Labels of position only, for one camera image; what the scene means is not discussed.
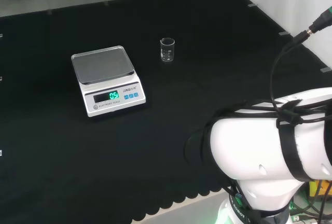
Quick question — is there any yellow stop button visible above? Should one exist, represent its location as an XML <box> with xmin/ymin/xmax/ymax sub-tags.
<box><xmin>308</xmin><ymin>179</ymin><xmax>332</xmax><ymax>199</ymax></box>

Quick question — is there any black cable strapped to arm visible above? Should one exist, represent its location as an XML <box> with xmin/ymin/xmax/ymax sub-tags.
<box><xmin>228</xmin><ymin>99</ymin><xmax>332</xmax><ymax>131</ymax></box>

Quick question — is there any electronic balance with steel pan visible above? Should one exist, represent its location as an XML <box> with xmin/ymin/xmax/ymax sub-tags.
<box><xmin>71</xmin><ymin>45</ymin><xmax>147</xmax><ymax>118</ymax></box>

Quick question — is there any small clear glass beaker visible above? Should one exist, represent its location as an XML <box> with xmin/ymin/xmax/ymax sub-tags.
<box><xmin>159</xmin><ymin>37</ymin><xmax>176</xmax><ymax>64</ymax></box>

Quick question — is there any black bench cloth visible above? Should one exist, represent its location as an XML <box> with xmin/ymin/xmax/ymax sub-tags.
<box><xmin>0</xmin><ymin>0</ymin><xmax>332</xmax><ymax>224</ymax></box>

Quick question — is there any black and green cable tangle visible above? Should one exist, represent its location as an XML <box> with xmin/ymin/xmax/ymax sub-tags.
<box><xmin>289</xmin><ymin>179</ymin><xmax>332</xmax><ymax>224</ymax></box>

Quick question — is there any black cable with green connector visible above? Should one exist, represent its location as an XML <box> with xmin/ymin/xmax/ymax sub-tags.
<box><xmin>269</xmin><ymin>5</ymin><xmax>332</xmax><ymax>113</ymax></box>

